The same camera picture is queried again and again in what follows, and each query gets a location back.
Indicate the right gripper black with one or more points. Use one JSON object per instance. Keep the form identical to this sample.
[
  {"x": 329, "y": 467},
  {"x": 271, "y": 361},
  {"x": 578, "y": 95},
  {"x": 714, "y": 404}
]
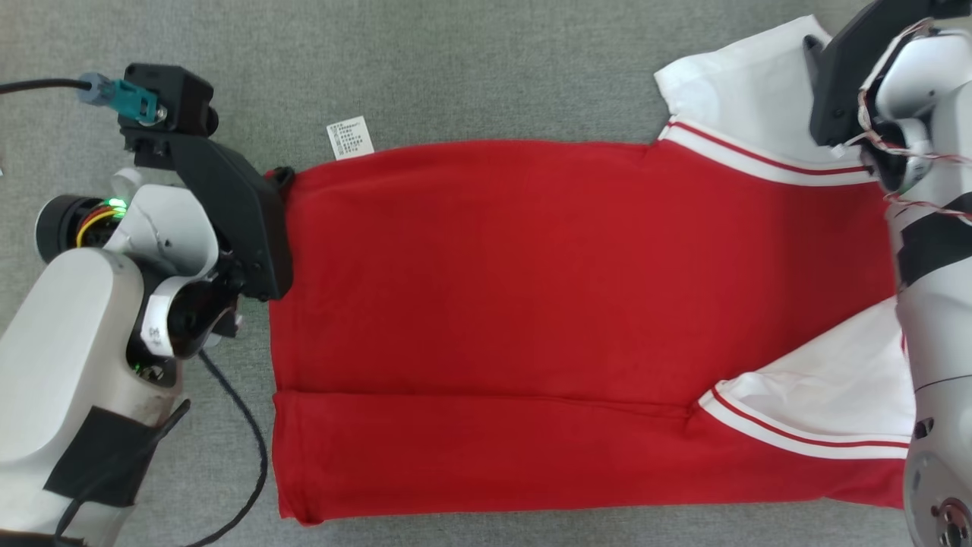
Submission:
[{"x": 850, "y": 68}]

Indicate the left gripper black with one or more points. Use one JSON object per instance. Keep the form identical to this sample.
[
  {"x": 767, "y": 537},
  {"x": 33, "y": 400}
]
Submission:
[{"x": 243, "y": 220}]

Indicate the red garment with white parts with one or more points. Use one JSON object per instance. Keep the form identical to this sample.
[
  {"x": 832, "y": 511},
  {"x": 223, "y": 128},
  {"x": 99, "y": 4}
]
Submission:
[{"x": 493, "y": 289}]

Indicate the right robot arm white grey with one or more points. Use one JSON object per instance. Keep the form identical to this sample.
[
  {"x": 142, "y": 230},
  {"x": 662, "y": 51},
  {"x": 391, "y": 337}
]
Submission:
[{"x": 938, "y": 319}]

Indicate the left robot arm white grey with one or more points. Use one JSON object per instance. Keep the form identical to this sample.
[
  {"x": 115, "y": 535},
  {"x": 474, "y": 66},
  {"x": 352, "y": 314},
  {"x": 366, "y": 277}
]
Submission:
[{"x": 68, "y": 342}]

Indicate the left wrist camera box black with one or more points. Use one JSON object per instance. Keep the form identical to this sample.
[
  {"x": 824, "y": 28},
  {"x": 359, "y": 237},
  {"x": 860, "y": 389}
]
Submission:
[{"x": 171, "y": 91}]

